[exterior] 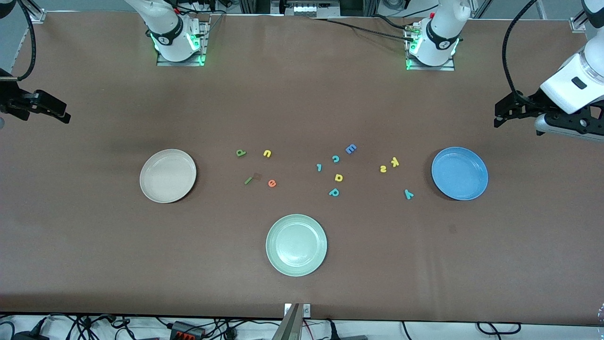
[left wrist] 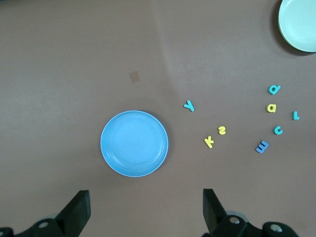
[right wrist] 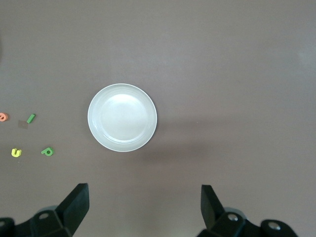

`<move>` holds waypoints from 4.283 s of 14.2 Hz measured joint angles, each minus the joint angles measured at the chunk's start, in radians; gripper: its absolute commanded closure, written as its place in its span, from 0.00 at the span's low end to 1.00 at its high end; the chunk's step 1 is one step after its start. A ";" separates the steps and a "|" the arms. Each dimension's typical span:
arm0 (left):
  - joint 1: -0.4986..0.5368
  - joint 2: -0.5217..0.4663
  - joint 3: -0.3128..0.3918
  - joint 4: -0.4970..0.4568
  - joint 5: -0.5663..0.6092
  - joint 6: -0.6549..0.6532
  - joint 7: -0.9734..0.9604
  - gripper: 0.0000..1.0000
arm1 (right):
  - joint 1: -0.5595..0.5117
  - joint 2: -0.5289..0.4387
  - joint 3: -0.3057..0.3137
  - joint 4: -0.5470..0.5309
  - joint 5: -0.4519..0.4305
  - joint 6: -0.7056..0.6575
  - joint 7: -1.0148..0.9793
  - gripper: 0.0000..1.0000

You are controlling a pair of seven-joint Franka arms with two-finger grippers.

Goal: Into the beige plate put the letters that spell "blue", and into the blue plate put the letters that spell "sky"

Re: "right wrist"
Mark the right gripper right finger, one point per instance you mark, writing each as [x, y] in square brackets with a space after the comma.
[212, 212]

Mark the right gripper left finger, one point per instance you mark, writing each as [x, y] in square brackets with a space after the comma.
[74, 209]

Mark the green letter p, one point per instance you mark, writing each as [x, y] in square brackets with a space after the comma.
[47, 151]

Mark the yellow letter u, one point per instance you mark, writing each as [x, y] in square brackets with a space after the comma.
[14, 153]

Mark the green letter l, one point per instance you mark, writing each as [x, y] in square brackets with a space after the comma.
[31, 118]

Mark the orange letter e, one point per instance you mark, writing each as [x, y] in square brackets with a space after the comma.
[2, 117]

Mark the brown plate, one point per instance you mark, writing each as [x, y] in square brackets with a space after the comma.
[122, 117]

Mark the brown table cover mat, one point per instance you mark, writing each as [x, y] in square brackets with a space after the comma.
[197, 61]

